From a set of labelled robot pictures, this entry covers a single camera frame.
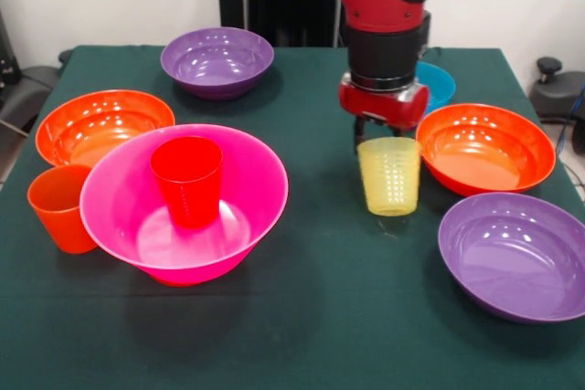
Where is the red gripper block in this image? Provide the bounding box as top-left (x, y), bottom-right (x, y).
top-left (338, 72), bottom-right (431, 154)

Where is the yellow cup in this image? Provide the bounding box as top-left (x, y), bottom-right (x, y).
top-left (356, 136), bottom-right (422, 217)

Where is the blue bowl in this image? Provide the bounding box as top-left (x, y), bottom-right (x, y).
top-left (414, 60), bottom-right (457, 117)

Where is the large orange bowl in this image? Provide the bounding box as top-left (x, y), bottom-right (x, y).
top-left (35, 89), bottom-right (176, 168)
top-left (415, 103), bottom-right (558, 198)

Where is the large pink bowl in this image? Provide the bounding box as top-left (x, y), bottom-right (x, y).
top-left (80, 123), bottom-right (290, 289)

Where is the red cup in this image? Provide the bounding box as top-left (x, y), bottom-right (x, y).
top-left (150, 135), bottom-right (224, 230)

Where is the purple bowl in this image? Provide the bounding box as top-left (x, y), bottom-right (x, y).
top-left (437, 192), bottom-right (585, 325)
top-left (159, 26), bottom-right (275, 101)

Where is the dark green tablecloth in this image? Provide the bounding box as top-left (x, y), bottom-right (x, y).
top-left (0, 45), bottom-right (585, 390)

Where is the orange cup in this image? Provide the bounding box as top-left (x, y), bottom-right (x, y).
top-left (27, 164), bottom-right (100, 256)

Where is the black side stand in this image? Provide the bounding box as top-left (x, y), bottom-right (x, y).
top-left (0, 10), bottom-right (51, 135)

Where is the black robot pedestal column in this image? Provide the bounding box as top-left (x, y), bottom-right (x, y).
top-left (209, 0), bottom-right (353, 48)

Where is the black pedestal leg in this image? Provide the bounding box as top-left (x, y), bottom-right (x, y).
top-left (17, 48), bottom-right (74, 106)
top-left (529, 57), bottom-right (585, 120)

